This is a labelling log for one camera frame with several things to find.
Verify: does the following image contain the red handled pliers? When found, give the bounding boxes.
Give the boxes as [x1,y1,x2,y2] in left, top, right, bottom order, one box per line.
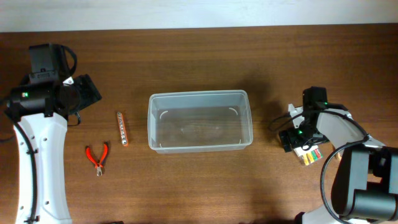
[85,142,109,177]

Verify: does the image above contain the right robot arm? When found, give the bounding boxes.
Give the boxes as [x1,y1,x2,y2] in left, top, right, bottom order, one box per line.
[278,86,397,223]

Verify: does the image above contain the clear plastic container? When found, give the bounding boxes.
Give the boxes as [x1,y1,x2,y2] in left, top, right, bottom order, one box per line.
[147,90,254,154]

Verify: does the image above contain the orange socket bit holder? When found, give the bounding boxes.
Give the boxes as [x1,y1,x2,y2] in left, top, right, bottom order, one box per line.
[117,111,129,147]

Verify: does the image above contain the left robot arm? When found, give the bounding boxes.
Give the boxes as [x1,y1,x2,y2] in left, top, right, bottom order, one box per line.
[5,44,102,223]

